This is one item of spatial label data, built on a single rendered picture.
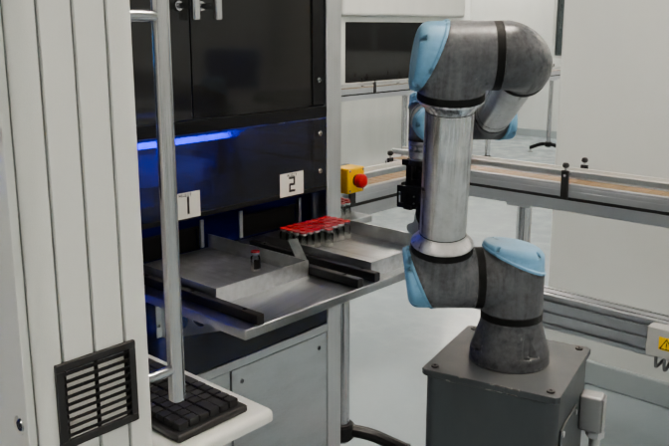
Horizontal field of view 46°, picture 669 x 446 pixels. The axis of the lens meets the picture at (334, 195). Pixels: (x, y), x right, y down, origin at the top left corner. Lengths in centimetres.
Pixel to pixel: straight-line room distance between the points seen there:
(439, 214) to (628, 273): 191
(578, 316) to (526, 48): 151
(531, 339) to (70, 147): 91
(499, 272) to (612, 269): 182
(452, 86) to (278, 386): 112
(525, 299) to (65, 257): 84
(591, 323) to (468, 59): 154
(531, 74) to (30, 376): 88
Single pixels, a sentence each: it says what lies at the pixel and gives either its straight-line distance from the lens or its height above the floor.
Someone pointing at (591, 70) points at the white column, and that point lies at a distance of 321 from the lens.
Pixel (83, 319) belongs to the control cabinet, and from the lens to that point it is 107.
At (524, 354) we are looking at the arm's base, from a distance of 155.
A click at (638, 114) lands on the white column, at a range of 315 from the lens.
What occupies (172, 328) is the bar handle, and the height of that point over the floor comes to 100.
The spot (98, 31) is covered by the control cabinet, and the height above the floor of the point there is 141.
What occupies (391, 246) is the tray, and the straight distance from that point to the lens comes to 198.
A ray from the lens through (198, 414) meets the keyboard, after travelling 130.
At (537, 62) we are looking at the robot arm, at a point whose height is 136.
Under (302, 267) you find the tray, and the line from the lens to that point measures 174.
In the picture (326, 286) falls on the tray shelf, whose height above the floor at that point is 88.
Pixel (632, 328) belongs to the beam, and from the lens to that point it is 265.
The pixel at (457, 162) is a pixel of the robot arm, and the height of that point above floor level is 119.
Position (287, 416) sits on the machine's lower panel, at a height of 38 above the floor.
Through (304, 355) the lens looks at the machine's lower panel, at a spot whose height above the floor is 53.
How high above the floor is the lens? 142
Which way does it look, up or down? 12 degrees down
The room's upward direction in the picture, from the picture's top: straight up
